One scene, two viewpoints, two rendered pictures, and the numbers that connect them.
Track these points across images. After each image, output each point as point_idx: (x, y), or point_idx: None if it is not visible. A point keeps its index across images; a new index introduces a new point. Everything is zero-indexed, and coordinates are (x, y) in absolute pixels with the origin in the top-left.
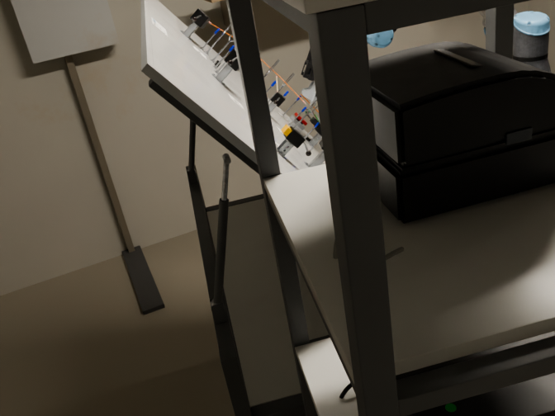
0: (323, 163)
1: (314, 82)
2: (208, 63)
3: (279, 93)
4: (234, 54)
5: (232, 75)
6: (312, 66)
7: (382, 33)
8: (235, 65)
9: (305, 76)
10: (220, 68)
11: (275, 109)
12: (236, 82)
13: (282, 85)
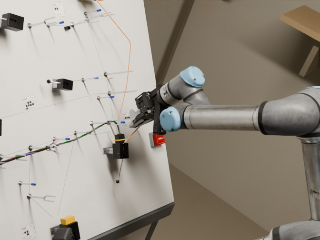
0: (61, 159)
1: (140, 111)
2: (43, 18)
3: (65, 81)
4: (6, 16)
5: (95, 50)
6: (144, 97)
7: (167, 117)
8: (3, 24)
9: (136, 100)
10: (32, 25)
11: (128, 107)
12: (75, 53)
13: (124, 91)
